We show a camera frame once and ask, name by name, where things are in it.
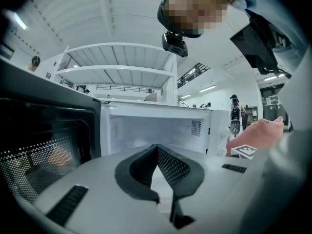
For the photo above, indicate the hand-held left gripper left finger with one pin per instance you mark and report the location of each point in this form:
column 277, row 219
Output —
column 97, row 191

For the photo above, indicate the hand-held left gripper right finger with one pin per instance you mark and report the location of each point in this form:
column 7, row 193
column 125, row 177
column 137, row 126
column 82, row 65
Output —
column 219, row 191

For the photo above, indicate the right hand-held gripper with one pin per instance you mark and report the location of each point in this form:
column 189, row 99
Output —
column 245, row 150

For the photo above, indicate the pink cloth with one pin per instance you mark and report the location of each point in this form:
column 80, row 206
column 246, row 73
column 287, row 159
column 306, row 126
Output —
column 258, row 133

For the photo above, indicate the ceiling light tube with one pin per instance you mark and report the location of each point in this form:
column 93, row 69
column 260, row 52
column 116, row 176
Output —
column 20, row 21
column 207, row 88
column 186, row 96

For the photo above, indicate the dark staircase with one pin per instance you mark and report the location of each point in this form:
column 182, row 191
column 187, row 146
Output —
column 192, row 72

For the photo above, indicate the white microwave oven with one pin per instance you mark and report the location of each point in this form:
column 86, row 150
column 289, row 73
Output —
column 156, row 108

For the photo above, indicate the cardboard box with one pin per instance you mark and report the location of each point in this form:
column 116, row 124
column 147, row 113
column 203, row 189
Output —
column 151, row 97

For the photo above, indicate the white microwave door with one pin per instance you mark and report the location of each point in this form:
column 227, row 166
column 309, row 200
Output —
column 48, row 91

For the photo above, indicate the white metal shelf rack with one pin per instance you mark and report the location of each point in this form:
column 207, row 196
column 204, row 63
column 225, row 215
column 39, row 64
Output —
column 117, row 68

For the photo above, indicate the person's head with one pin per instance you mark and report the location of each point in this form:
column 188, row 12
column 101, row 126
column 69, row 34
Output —
column 195, row 6

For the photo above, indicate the black head camera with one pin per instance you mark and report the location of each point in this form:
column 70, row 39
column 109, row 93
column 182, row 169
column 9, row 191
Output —
column 174, row 45

